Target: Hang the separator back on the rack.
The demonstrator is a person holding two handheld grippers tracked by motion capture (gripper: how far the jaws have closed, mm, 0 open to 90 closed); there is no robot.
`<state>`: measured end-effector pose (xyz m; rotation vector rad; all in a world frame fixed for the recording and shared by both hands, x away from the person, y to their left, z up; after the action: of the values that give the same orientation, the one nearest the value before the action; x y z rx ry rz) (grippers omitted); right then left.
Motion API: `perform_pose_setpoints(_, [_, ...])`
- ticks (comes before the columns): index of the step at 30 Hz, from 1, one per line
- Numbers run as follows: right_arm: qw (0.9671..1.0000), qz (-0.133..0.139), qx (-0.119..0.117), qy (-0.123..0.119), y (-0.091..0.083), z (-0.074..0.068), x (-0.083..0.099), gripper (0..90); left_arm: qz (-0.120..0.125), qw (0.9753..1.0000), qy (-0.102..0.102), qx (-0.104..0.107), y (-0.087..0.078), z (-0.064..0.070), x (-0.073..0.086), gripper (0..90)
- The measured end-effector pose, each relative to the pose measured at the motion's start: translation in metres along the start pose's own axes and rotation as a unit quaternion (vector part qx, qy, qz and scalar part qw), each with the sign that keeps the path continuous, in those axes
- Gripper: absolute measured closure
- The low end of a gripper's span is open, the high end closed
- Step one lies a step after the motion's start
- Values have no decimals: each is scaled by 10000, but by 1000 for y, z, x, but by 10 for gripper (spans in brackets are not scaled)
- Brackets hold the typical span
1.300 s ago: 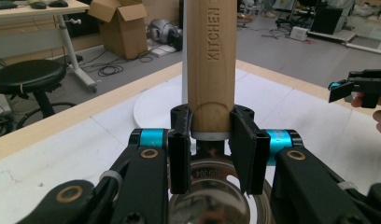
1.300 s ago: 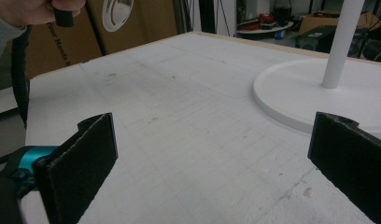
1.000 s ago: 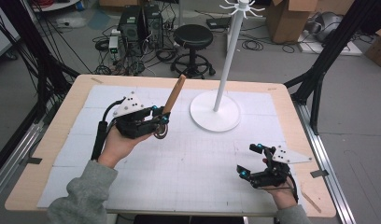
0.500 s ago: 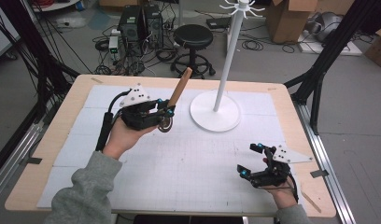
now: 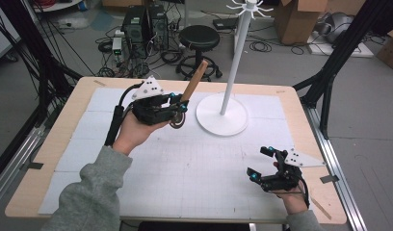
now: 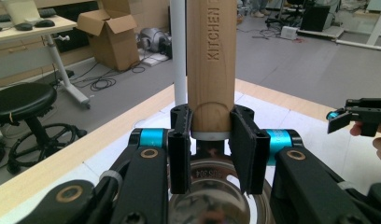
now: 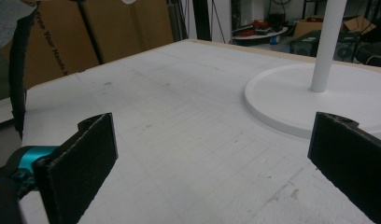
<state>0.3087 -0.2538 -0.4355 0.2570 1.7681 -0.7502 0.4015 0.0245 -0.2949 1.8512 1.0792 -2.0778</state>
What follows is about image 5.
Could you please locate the coiled black cable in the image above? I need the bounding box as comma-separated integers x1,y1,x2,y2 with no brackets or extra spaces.
249,40,274,54

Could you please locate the white hook stand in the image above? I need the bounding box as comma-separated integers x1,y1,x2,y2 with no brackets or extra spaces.
195,0,275,138

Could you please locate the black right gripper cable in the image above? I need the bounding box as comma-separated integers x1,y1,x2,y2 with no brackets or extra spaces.
296,177,311,209

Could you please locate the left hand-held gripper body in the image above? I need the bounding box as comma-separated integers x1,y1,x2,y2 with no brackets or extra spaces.
131,75,180,127

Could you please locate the small white device green light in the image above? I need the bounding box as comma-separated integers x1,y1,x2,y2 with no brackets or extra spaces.
112,36,123,56

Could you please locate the metal ladle with wooden handle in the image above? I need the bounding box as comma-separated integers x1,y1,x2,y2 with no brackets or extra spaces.
169,59,209,130

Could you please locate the grey round appliance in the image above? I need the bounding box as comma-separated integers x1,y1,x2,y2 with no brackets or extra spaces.
315,12,355,44

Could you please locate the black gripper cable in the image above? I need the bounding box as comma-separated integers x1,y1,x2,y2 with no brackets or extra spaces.
296,177,311,209
103,81,144,148

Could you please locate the person's right hand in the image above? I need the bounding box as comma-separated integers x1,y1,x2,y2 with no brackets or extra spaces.
272,161,310,216

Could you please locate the black round stool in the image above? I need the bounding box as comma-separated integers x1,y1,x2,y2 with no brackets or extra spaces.
175,24,223,82

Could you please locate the black metal frame strut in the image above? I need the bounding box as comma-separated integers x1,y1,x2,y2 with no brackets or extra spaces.
293,0,393,140
0,0,84,126

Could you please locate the black computer tower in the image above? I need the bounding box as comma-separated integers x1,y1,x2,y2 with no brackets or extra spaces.
120,5,148,59
147,3,170,51

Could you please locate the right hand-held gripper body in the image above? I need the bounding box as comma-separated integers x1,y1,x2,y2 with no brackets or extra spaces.
259,147,327,193

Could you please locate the large open cardboard box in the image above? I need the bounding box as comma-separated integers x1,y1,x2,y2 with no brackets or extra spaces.
274,0,331,46

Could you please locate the small cardboard box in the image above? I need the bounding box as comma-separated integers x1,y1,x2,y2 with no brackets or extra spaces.
375,24,393,72

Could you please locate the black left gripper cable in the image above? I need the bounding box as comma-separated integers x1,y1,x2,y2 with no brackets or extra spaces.
103,81,144,148

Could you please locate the white round tabletop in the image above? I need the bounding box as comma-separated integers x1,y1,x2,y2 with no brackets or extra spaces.
31,0,84,13

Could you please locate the person's left hand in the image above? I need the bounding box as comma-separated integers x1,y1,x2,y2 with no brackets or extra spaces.
112,110,171,157

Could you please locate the white grid mat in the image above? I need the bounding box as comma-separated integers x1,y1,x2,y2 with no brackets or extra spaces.
38,87,297,221

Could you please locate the aluminium rail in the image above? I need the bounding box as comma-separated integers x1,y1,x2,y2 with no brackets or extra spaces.
303,105,368,231
0,124,47,211

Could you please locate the white flat board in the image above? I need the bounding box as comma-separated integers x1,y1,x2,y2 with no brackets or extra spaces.
305,31,376,59

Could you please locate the flat black box device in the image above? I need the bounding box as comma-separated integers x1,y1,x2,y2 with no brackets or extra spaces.
212,16,240,32

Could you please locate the thin wooden stick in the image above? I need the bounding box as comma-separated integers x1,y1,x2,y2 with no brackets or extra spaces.
312,197,332,221

